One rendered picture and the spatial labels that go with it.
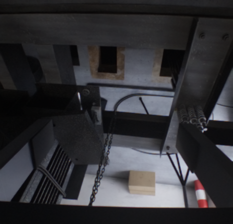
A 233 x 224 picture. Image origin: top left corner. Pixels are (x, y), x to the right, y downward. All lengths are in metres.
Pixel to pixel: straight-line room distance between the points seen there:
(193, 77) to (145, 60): 0.74
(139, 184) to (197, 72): 2.24
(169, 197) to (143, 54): 2.45
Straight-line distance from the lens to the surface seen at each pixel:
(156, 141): 1.24
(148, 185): 2.86
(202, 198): 3.09
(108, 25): 0.82
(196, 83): 0.94
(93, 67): 1.69
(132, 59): 1.58
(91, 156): 1.05
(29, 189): 0.89
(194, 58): 0.87
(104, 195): 3.18
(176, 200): 3.28
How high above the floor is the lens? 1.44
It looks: 49 degrees down
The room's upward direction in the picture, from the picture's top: 167 degrees counter-clockwise
